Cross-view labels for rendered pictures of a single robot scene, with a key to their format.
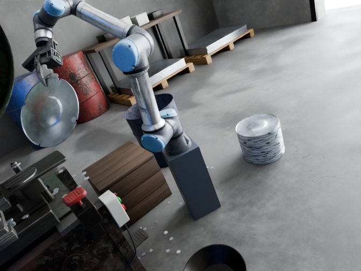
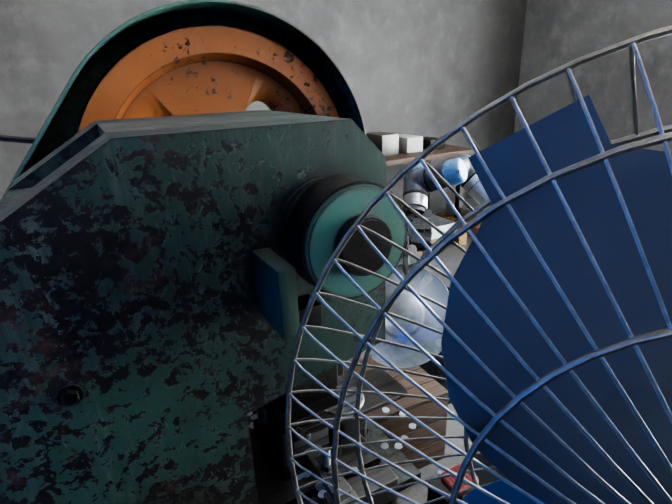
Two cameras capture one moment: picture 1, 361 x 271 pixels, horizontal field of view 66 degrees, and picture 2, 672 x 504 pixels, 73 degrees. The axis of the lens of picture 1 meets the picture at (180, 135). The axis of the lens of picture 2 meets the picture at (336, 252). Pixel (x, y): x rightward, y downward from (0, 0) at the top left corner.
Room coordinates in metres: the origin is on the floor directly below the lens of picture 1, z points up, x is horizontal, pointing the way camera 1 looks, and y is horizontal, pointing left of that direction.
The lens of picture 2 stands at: (0.02, 0.62, 1.56)
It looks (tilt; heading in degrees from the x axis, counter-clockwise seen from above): 21 degrees down; 1
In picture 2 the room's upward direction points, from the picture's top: 2 degrees counter-clockwise
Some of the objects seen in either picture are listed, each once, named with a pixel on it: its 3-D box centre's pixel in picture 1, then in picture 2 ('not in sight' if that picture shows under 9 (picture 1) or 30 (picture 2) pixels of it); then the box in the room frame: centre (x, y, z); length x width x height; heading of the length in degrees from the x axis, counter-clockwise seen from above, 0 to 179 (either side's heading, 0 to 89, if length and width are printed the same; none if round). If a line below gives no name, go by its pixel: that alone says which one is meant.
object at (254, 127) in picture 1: (257, 125); not in sight; (1.63, -0.51, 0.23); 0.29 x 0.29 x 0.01
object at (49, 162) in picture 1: (41, 182); (356, 412); (1.03, 0.60, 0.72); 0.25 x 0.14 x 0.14; 120
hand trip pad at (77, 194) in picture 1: (79, 202); (458, 489); (0.77, 0.39, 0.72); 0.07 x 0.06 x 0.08; 120
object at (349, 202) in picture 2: not in sight; (279, 201); (0.94, 0.75, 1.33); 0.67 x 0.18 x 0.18; 30
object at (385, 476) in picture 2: (5, 218); (298, 450); (0.94, 0.75, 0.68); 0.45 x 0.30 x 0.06; 30
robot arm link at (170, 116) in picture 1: (167, 122); not in sight; (1.35, 0.04, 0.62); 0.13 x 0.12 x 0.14; 147
